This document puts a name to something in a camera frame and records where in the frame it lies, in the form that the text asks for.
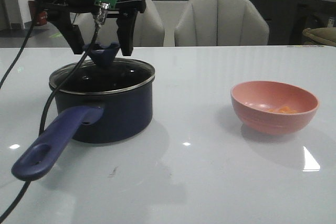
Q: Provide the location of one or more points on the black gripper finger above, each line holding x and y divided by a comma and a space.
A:
126, 24
71, 33

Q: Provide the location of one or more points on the glass lid with blue knob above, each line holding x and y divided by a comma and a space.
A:
103, 73

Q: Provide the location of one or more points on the pink bowl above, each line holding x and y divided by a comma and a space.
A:
252, 99

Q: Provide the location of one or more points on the orange ham slices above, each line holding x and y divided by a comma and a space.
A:
283, 110

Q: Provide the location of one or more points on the left grey upholstered chair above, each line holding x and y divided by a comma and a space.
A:
148, 31

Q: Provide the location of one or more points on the grey upholstered chair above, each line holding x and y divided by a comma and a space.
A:
148, 31
221, 23

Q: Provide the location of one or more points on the red trash bin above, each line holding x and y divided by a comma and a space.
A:
38, 12

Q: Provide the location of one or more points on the right grey upholstered chair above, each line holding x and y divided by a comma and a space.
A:
221, 23

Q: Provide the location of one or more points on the dark blue saucepan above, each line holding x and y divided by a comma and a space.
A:
95, 119

